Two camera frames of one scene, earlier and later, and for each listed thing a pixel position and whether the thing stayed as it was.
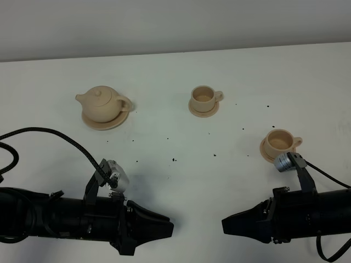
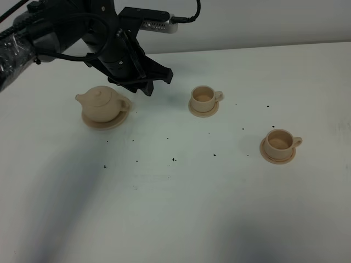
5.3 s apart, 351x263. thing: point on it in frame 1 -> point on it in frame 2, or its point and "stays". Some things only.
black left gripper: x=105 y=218 -> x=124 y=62
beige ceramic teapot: x=102 y=104 stays
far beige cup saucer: x=203 y=114 stays
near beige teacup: x=281 y=141 stays
